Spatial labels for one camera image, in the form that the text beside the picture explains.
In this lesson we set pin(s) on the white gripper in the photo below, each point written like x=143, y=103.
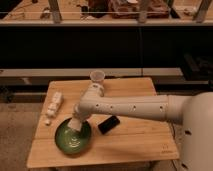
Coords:
x=80, y=115

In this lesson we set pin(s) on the green ceramic bowl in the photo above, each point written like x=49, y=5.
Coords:
x=70, y=141

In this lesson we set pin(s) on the translucent plastic cup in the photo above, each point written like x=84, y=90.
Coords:
x=97, y=77

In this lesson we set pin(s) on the black rectangular block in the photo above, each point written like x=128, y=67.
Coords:
x=108, y=124

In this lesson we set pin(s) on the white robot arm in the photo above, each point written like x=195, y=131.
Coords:
x=195, y=113

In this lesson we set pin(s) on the wooden folding table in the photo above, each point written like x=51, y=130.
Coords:
x=133, y=140

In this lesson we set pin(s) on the white sponge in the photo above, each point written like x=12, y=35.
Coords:
x=75, y=124

